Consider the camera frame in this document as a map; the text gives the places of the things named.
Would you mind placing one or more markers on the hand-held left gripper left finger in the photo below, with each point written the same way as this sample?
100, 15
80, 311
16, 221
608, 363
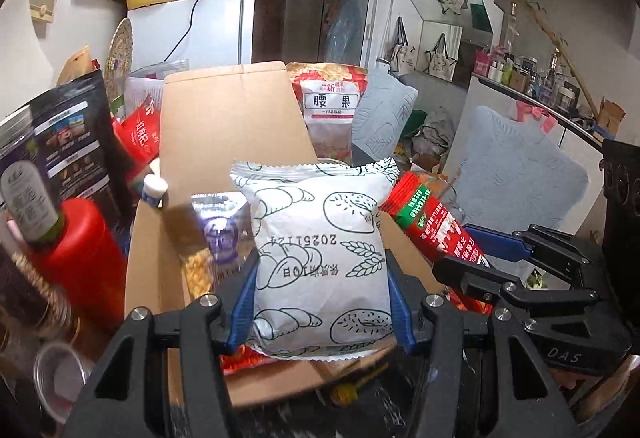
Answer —
245, 303

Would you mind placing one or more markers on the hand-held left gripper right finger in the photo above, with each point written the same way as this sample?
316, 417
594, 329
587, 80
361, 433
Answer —
400, 313

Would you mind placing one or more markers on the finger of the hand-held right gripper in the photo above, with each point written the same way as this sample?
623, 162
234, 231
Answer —
470, 275
495, 240

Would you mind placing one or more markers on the red striped snack packet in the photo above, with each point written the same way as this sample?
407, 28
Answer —
435, 223

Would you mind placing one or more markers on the purple snack packet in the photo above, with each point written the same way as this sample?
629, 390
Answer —
222, 238

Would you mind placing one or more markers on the white bread packet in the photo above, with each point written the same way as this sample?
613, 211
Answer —
320, 258

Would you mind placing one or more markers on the person's right hand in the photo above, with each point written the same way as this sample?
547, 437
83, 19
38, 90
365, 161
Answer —
612, 398

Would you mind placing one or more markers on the yellow waffle snack packet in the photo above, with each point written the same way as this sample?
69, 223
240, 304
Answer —
197, 273

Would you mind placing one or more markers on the grey quilted chair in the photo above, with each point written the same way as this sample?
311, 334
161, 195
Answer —
382, 113
515, 173

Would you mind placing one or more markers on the pile of grey clothes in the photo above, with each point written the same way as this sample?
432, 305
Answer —
432, 135

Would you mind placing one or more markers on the pink ribbon bow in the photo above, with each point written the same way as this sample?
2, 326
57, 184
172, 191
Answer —
535, 115

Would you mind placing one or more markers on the small white bottle blue cap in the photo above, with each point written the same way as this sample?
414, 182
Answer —
154, 190

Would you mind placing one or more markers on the white counter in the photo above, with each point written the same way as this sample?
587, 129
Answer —
490, 90

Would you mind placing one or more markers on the row of cosmetic bottles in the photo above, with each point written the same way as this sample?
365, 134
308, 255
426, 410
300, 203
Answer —
525, 78

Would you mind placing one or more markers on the small cardboard box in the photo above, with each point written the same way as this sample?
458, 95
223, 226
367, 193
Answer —
611, 118

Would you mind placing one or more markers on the red bottle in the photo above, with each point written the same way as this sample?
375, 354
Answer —
75, 258

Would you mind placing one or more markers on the white tote bag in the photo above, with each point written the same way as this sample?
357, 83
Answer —
440, 58
401, 50

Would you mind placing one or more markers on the clear plastic cup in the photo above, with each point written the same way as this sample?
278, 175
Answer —
62, 383

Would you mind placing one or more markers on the red pouch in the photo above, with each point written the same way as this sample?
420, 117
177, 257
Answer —
140, 133

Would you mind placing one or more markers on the bamboo stick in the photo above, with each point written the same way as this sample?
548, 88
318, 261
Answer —
550, 38

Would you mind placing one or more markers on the clear jar with silver lid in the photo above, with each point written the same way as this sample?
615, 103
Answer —
35, 298

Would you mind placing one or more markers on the cashew nut bag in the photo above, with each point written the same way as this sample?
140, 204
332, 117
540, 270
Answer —
330, 103

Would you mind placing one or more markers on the black printed pouch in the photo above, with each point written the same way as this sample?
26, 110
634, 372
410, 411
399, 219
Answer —
75, 133

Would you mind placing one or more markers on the clear plastic bag with papers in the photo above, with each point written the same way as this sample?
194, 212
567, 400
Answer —
145, 78

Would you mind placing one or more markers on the blue plastic hanging bag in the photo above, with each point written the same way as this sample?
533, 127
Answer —
345, 18

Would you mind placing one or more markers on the white fridge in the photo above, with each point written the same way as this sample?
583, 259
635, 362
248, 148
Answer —
220, 33

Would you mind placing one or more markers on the gold woven fan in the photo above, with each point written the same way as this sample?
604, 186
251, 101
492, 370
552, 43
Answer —
119, 53

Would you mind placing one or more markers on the brown paper bag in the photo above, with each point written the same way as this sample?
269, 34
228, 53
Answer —
75, 68

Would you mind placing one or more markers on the white foam board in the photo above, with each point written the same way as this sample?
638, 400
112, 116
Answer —
20, 53

